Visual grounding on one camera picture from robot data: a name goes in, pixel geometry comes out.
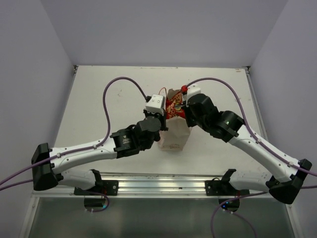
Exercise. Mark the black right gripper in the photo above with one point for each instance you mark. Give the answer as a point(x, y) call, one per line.
point(190, 123)

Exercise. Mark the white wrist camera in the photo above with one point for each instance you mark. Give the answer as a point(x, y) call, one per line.
point(192, 90)
point(156, 104)

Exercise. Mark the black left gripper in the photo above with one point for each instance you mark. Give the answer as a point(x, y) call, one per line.
point(162, 118)

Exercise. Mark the aluminium mounting rail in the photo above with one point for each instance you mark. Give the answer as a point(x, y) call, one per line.
point(181, 186)

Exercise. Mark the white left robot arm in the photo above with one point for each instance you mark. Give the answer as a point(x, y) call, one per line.
point(56, 166)

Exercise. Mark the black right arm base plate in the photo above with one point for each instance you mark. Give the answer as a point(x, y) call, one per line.
point(222, 187)

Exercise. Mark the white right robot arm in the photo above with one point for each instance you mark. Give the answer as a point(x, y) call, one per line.
point(285, 176)

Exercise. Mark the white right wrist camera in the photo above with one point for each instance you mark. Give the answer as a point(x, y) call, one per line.
point(192, 90)

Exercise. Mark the small red snack packet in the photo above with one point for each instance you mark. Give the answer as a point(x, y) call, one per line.
point(174, 106)

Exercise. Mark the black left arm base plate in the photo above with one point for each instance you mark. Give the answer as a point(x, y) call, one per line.
point(104, 187)

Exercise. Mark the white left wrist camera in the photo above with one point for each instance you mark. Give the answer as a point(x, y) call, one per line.
point(156, 104)

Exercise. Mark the beige paper bag orange handles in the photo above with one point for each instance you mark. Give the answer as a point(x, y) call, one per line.
point(178, 132)

